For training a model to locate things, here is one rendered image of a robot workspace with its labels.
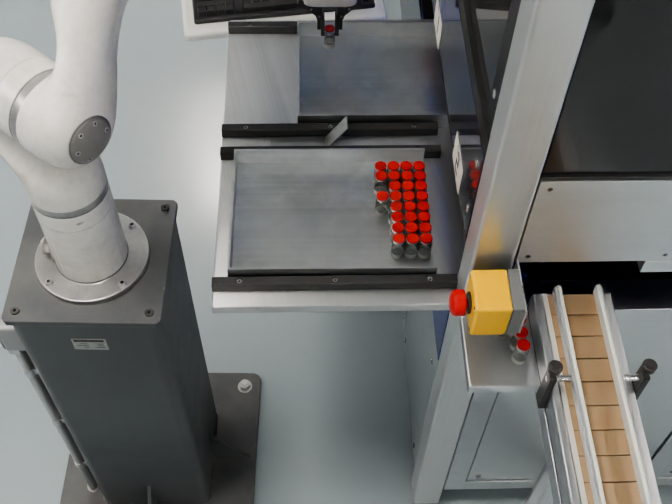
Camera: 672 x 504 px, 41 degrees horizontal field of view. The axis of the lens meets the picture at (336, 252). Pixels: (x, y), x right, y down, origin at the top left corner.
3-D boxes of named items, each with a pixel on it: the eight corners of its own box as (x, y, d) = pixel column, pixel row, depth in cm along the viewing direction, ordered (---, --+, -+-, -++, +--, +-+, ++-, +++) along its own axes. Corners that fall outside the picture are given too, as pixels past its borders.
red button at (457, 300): (471, 298, 135) (475, 283, 132) (474, 321, 132) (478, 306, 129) (446, 298, 135) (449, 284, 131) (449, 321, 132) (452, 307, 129)
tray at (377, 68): (463, 34, 183) (466, 20, 181) (478, 127, 168) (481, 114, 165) (297, 35, 182) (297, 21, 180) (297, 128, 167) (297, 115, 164)
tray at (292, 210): (422, 161, 163) (424, 148, 160) (435, 279, 148) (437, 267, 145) (235, 162, 162) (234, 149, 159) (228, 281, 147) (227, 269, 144)
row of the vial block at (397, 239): (397, 177, 161) (399, 160, 157) (404, 259, 150) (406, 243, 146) (385, 177, 161) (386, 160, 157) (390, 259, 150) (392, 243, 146)
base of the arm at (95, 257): (25, 304, 146) (-9, 236, 131) (47, 212, 157) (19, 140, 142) (141, 305, 147) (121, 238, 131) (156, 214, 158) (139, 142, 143)
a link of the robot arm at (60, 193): (64, 231, 132) (20, 118, 113) (-16, 170, 139) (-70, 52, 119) (124, 183, 137) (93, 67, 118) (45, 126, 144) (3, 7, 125)
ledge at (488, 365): (543, 319, 146) (546, 313, 145) (557, 391, 139) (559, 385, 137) (458, 320, 146) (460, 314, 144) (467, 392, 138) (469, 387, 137)
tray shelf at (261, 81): (459, 25, 188) (460, 18, 186) (505, 309, 147) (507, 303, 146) (230, 26, 186) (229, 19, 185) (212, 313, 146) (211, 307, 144)
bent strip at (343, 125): (346, 138, 166) (347, 115, 161) (347, 150, 164) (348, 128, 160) (270, 139, 166) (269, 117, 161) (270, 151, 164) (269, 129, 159)
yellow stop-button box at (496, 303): (510, 294, 137) (519, 268, 131) (517, 335, 133) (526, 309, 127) (461, 295, 137) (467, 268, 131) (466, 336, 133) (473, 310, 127)
